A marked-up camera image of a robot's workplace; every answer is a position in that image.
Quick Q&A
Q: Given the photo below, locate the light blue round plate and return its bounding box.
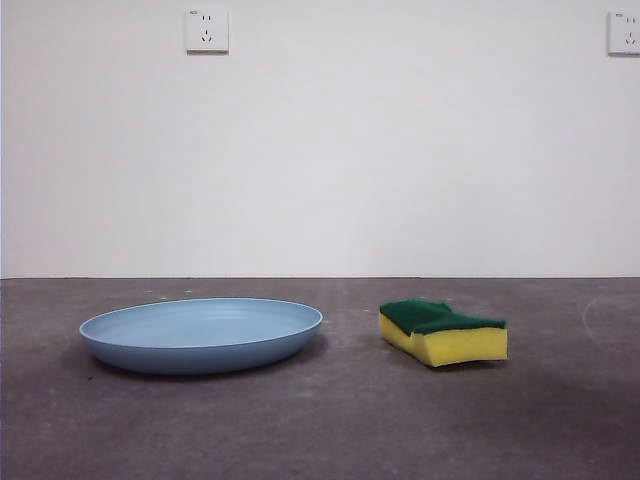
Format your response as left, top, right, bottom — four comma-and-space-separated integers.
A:
78, 297, 325, 376

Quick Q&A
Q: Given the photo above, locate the yellow sponge with green pad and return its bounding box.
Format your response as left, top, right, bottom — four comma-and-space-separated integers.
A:
378, 298, 509, 370

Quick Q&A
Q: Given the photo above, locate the white wall socket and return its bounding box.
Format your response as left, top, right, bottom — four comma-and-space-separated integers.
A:
607, 10, 640, 57
185, 8, 231, 55

